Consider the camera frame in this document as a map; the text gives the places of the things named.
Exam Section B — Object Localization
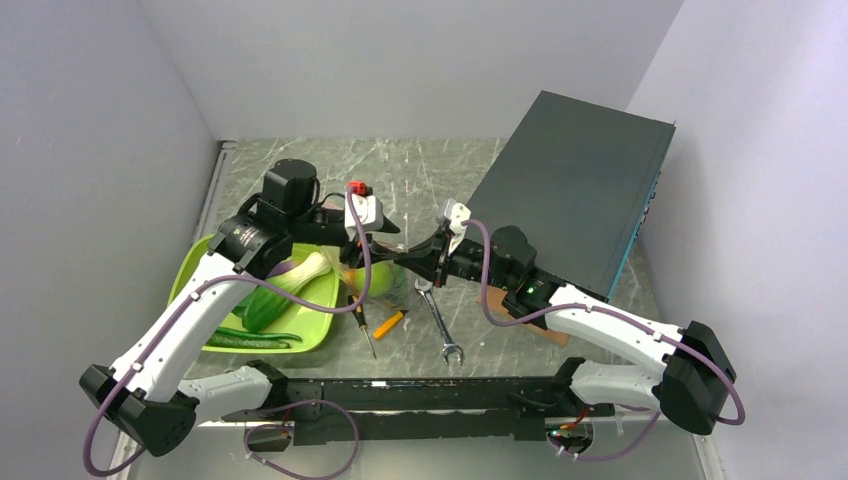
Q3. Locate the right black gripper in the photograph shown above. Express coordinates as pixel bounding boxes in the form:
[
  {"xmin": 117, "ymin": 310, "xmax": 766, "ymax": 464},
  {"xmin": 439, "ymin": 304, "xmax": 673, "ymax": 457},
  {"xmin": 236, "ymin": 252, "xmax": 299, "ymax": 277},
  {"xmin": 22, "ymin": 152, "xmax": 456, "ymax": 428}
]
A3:
[{"xmin": 398, "ymin": 226, "xmax": 515, "ymax": 290}]

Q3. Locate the green apple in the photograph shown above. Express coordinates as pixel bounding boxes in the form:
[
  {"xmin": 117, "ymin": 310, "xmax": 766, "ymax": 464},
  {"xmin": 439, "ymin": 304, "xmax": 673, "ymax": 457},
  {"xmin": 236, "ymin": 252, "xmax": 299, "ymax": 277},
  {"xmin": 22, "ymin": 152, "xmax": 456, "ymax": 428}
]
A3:
[{"xmin": 347, "ymin": 262, "xmax": 395, "ymax": 297}]

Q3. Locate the clear zip top bag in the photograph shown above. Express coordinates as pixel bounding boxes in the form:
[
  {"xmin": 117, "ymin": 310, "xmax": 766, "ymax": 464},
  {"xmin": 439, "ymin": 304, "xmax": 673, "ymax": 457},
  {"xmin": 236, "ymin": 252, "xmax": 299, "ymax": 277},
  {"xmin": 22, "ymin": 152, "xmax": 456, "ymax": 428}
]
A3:
[{"xmin": 333, "ymin": 261, "xmax": 413, "ymax": 310}]

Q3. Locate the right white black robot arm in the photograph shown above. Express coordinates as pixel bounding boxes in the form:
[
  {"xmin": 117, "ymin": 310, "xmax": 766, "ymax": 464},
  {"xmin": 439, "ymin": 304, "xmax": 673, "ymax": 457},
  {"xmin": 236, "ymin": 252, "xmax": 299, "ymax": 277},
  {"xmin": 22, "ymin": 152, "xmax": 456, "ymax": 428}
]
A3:
[{"xmin": 394, "ymin": 220, "xmax": 747, "ymax": 435}]

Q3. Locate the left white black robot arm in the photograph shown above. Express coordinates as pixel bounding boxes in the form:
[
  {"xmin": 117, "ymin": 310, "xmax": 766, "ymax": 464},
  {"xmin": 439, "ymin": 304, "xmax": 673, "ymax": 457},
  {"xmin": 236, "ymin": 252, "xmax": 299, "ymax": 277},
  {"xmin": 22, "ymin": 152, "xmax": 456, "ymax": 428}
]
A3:
[{"xmin": 79, "ymin": 159, "xmax": 399, "ymax": 457}]

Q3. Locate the orange utility knife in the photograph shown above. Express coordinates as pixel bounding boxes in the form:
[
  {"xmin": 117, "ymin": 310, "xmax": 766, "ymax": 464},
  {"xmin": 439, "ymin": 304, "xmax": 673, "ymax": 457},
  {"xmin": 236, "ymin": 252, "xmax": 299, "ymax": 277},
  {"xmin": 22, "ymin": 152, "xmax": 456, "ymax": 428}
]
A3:
[{"xmin": 373, "ymin": 310, "xmax": 407, "ymax": 340}]

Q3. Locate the black yellow screwdriver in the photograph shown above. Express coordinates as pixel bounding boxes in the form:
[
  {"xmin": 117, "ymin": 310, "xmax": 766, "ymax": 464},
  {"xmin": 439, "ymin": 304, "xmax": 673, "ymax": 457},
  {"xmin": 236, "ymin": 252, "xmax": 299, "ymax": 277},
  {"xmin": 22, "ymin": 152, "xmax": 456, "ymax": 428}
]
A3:
[{"xmin": 352, "ymin": 304, "xmax": 377, "ymax": 360}]

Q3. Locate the brown wooden board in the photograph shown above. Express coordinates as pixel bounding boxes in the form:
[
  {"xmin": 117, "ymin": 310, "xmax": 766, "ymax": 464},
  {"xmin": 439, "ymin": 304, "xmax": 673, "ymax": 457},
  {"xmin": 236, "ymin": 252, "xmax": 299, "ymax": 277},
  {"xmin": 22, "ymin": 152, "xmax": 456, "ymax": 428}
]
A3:
[{"xmin": 486, "ymin": 288, "xmax": 570, "ymax": 347}]

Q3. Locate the silver open-end wrench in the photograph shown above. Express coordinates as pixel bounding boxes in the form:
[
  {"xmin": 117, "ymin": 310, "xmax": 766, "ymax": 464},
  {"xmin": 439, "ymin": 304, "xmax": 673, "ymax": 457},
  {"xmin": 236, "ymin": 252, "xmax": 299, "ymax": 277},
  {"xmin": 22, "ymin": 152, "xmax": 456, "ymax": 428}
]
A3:
[{"xmin": 414, "ymin": 278, "xmax": 465, "ymax": 366}]

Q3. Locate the purple eggplant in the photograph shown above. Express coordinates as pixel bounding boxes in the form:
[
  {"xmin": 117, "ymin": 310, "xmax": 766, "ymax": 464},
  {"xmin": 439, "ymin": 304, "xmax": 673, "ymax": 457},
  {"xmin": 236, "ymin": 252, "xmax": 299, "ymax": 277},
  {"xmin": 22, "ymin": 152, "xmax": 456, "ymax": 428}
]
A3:
[{"xmin": 266, "ymin": 259, "xmax": 299, "ymax": 279}]

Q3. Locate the green plastic tray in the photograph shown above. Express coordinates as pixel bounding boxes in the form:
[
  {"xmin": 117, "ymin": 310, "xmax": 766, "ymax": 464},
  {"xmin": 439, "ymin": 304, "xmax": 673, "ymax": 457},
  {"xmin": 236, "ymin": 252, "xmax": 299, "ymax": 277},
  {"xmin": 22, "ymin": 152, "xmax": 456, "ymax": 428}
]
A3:
[{"xmin": 202, "ymin": 243, "xmax": 339, "ymax": 355}]

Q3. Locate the green bok choy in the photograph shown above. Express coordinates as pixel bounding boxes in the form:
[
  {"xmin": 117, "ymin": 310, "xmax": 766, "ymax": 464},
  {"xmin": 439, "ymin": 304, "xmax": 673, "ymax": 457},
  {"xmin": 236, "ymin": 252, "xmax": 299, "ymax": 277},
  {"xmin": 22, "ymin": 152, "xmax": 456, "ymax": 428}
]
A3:
[{"xmin": 241, "ymin": 252, "xmax": 331, "ymax": 333}]

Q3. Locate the large dark grey box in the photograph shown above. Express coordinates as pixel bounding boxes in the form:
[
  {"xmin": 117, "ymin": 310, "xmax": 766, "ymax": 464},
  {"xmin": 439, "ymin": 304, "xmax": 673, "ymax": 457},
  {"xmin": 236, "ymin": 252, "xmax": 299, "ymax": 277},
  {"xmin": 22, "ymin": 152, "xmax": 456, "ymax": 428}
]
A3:
[{"xmin": 467, "ymin": 91, "xmax": 676, "ymax": 300}]

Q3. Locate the dark green cucumber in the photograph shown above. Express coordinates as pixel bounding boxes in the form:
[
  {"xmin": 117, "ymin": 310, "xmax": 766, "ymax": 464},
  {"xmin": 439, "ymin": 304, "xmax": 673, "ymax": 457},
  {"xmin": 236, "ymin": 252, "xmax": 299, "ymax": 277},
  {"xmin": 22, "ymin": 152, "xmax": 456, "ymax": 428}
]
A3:
[{"xmin": 206, "ymin": 327, "xmax": 302, "ymax": 350}]

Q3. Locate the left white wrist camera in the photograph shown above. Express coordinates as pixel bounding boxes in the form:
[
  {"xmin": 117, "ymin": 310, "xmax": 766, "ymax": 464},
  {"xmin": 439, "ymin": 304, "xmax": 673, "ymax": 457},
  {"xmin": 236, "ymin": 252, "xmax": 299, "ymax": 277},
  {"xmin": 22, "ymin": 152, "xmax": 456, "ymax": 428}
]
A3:
[{"xmin": 344, "ymin": 181, "xmax": 387, "ymax": 238}]

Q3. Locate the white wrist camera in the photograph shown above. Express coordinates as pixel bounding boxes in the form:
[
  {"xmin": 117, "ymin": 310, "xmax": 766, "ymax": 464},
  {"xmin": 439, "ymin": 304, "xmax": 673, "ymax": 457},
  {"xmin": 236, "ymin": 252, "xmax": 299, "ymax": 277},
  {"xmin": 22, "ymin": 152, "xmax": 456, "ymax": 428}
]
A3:
[
  {"xmin": 437, "ymin": 198, "xmax": 471, "ymax": 255},
  {"xmin": 344, "ymin": 181, "xmax": 387, "ymax": 238}
]

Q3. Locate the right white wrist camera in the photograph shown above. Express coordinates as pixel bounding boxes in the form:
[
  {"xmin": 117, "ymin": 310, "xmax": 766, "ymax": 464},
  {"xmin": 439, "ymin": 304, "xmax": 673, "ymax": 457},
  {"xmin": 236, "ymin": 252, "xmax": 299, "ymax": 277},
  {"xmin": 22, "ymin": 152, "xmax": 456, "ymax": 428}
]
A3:
[{"xmin": 437, "ymin": 198, "xmax": 471, "ymax": 255}]

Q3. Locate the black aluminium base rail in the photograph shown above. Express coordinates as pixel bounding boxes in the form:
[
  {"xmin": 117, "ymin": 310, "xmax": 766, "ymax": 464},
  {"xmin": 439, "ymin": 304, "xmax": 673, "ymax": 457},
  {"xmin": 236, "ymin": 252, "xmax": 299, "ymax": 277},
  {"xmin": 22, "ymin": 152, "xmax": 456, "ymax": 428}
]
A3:
[{"xmin": 105, "ymin": 362, "xmax": 727, "ymax": 480}]

